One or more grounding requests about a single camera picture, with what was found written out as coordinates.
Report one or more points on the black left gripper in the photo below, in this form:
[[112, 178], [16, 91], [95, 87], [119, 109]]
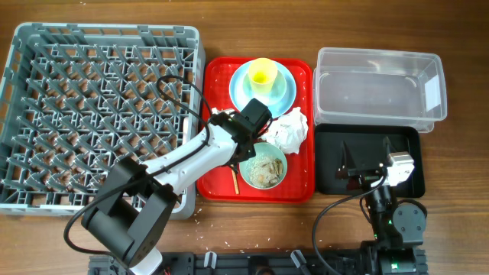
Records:
[[251, 153]]

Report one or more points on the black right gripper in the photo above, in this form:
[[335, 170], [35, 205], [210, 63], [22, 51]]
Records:
[[362, 178]]

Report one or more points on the white paper napkin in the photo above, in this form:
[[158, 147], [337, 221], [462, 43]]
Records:
[[288, 132]]

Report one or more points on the yellow plastic cup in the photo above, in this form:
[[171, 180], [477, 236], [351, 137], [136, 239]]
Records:
[[262, 73]]

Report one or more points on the green bowl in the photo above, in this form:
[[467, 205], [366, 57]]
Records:
[[260, 149]]

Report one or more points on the wooden chopstick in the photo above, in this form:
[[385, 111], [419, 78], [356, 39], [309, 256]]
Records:
[[235, 182]]

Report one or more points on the light blue bowl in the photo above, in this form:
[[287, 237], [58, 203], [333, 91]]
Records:
[[277, 92]]

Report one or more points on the rice and food scraps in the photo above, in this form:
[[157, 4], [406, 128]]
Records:
[[265, 171]]

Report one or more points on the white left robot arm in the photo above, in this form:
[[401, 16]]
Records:
[[131, 210]]

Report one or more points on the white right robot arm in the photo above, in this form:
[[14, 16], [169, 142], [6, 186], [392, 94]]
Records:
[[398, 225]]

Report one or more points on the black waste tray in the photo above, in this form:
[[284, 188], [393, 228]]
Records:
[[366, 145]]

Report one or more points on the grey dishwasher rack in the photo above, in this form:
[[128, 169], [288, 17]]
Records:
[[77, 98]]

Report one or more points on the light blue plate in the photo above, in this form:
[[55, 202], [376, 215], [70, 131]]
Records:
[[240, 100]]

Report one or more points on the clear plastic bin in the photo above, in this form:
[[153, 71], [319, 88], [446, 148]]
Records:
[[353, 86]]

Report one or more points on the red plastic tray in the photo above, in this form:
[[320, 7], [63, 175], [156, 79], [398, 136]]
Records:
[[299, 183]]

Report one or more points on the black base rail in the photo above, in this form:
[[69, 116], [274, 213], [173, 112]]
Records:
[[248, 263]]

